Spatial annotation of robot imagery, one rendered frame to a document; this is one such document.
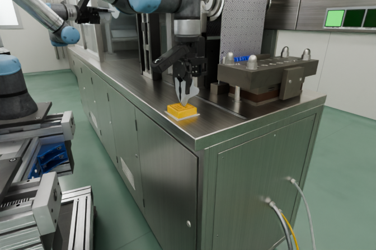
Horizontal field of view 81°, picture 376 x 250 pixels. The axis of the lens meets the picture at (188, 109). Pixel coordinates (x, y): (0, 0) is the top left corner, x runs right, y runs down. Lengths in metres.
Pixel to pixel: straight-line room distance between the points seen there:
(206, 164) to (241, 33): 0.55
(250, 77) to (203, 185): 0.36
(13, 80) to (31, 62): 5.20
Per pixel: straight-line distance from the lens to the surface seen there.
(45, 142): 1.13
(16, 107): 1.09
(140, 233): 1.53
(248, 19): 0.97
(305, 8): 1.05
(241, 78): 0.75
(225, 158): 0.68
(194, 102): 0.80
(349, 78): 3.49
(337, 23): 0.98
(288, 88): 0.87
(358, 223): 1.88
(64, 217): 1.45
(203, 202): 0.71
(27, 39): 6.23
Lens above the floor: 1.18
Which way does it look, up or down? 22 degrees down
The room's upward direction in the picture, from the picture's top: straight up
